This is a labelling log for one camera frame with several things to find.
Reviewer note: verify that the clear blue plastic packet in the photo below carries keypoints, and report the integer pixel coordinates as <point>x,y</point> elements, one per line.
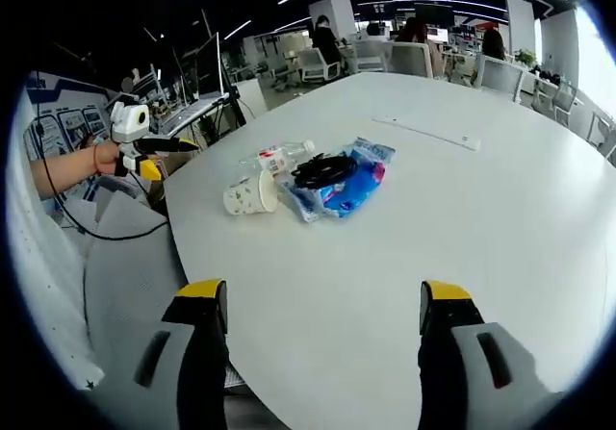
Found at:
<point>303,201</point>

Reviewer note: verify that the white table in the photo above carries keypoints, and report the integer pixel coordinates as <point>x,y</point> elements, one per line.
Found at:
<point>433,237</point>

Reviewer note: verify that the silver open laptop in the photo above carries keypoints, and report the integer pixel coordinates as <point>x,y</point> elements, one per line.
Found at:
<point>190,110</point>

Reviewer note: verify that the person's left hand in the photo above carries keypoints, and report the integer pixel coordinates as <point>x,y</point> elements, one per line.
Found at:
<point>102,158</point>

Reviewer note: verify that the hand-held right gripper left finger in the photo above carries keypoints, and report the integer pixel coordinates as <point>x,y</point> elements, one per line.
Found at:
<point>192,353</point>

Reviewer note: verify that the blue and white wall poster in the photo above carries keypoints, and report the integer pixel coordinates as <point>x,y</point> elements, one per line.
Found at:
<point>72,122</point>

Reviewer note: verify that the patterned white paper cup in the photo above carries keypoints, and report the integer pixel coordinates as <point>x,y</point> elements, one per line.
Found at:
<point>245,196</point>

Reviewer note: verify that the green potted plant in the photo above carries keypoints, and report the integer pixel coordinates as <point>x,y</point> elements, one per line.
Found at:
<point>525,57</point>

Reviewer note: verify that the person's white patterned clothing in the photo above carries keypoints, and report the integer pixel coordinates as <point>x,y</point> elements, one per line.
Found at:
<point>33,276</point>

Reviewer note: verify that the blue and pink packet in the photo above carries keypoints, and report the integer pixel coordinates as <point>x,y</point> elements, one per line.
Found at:
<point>358,180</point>

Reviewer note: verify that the white office chair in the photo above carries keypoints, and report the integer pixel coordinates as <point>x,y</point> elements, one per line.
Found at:
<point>560,95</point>
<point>500,78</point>
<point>409,58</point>
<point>317,67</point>

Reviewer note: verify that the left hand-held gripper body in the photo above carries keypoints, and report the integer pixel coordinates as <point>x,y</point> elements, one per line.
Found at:
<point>126,121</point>

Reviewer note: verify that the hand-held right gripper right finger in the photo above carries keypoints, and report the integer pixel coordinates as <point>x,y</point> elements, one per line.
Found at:
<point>462,348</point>

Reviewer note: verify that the clear plastic bottle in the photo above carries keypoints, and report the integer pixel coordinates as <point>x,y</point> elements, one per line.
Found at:
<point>274,156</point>

